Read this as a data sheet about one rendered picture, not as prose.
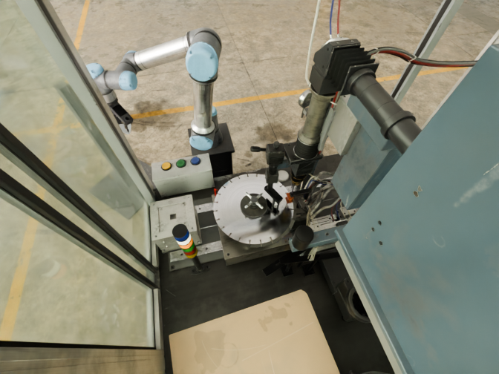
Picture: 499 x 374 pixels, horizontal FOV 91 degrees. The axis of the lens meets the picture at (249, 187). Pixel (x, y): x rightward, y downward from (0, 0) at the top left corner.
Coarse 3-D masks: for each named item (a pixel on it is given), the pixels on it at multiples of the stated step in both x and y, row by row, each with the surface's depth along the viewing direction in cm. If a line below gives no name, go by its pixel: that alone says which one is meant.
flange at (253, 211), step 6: (246, 198) 102; (258, 198) 102; (264, 198) 103; (240, 204) 101; (246, 204) 101; (264, 204) 101; (246, 210) 99; (252, 210) 99; (258, 210) 99; (264, 210) 100; (252, 216) 98; (258, 216) 98
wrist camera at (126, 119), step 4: (116, 104) 115; (112, 108) 114; (116, 108) 115; (120, 108) 116; (116, 112) 115; (120, 112) 115; (124, 112) 116; (120, 116) 115; (124, 116) 116; (128, 116) 117; (124, 120) 115; (128, 120) 116; (132, 120) 117; (124, 124) 117; (128, 124) 117
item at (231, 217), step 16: (240, 176) 110; (224, 192) 105; (240, 192) 105; (256, 192) 105; (224, 208) 101; (240, 208) 101; (272, 208) 101; (288, 208) 101; (224, 224) 97; (240, 224) 97; (256, 224) 97; (272, 224) 97; (288, 224) 97; (240, 240) 93; (256, 240) 93
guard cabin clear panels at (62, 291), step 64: (0, 0) 46; (0, 64) 42; (64, 128) 58; (0, 192) 37; (128, 192) 94; (0, 256) 35; (64, 256) 49; (128, 256) 81; (0, 320) 33; (64, 320) 45; (128, 320) 71
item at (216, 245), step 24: (312, 96) 63; (312, 120) 67; (288, 144) 81; (312, 144) 72; (312, 168) 84; (288, 192) 128; (336, 192) 129; (336, 216) 121; (216, 240) 114; (288, 240) 104; (192, 264) 108
